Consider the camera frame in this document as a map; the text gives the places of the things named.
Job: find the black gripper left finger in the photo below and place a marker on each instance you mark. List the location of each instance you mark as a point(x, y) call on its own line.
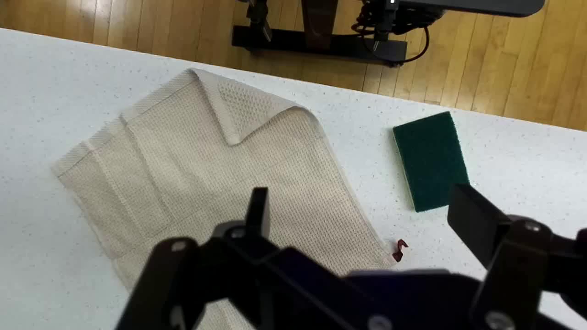
point(245, 282)

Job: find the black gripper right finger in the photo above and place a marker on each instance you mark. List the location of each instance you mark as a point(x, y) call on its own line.
point(520, 263)

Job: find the beige waffle weave towel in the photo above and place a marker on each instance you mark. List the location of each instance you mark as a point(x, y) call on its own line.
point(203, 166)

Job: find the green and yellow sponge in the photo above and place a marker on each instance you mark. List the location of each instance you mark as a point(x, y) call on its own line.
point(432, 163)

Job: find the black stand base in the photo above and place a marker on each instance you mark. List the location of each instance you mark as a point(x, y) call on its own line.
point(287, 42)

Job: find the brown post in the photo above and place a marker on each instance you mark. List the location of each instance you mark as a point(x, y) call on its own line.
point(320, 25)

